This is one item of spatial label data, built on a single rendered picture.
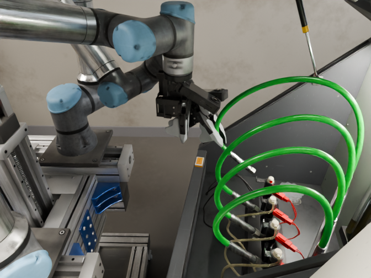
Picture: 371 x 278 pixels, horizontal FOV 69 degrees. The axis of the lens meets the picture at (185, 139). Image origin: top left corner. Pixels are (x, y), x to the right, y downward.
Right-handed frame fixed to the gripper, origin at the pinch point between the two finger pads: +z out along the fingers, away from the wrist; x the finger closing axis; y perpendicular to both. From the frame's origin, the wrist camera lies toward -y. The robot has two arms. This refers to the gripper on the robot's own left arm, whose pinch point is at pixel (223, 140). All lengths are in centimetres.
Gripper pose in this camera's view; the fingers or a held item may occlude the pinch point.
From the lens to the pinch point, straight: 80.4
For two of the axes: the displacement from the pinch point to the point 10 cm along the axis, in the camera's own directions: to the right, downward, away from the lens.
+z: 5.3, 8.5, 0.3
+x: -4.7, 3.2, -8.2
